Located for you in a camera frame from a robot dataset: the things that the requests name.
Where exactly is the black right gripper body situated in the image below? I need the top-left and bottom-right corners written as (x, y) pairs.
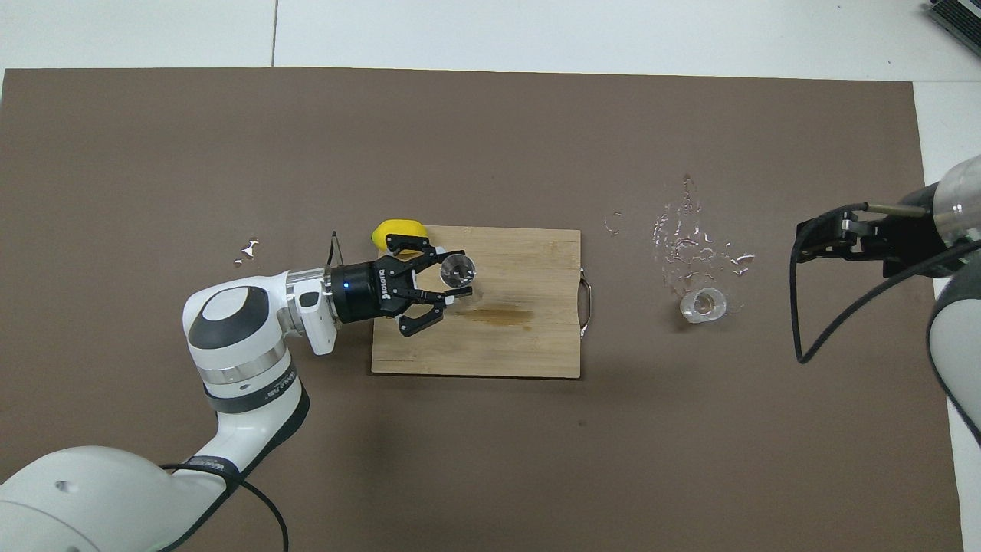
top-left (862, 215), bottom-right (951, 278)

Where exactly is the brown table mat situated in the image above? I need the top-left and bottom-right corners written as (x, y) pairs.
top-left (0, 67), bottom-right (965, 552)

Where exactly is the clear glass cup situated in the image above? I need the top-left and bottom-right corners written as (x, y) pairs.
top-left (680, 287), bottom-right (727, 324)

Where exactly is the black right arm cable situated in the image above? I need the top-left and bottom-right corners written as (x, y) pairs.
top-left (789, 201), bottom-right (981, 365)

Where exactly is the wooden cutting board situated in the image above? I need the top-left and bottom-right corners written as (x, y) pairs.
top-left (371, 226), bottom-right (592, 380)

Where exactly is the yellow lemon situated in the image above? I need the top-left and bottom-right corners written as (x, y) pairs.
top-left (372, 219), bottom-right (428, 249)

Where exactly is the metal jigger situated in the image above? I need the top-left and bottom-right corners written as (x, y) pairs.
top-left (439, 253), bottom-right (477, 297)

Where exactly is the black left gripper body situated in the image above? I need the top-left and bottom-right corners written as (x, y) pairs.
top-left (331, 259), bottom-right (421, 324)

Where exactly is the grey ribbed device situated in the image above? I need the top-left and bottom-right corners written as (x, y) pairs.
top-left (924, 0), bottom-right (981, 48)

